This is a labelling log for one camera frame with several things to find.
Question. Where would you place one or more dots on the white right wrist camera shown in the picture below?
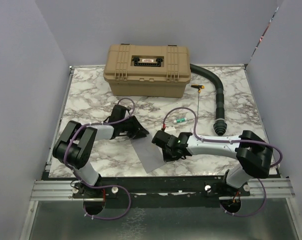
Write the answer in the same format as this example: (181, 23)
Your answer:
(170, 130)

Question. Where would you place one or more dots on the aluminium frame rail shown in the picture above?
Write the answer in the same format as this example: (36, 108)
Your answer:
(117, 158)

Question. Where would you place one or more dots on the green white glue stick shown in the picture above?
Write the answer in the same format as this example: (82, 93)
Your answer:
(180, 120)

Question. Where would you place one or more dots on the grey envelope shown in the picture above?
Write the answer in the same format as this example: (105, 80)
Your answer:
(150, 155)

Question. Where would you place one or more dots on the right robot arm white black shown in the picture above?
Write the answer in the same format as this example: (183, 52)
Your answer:
(253, 154)

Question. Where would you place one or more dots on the yellow black T-handle hex key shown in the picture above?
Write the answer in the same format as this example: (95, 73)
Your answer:
(199, 89)

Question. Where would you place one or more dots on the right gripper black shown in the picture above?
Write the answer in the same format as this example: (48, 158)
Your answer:
(168, 158)

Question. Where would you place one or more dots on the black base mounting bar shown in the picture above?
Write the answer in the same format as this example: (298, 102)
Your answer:
(158, 192)

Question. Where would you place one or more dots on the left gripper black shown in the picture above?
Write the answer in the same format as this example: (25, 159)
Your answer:
(138, 130)

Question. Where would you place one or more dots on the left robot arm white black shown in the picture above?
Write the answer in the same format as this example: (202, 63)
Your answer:
(74, 146)

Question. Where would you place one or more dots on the tan plastic tool case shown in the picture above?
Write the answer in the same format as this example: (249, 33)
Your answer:
(147, 71)

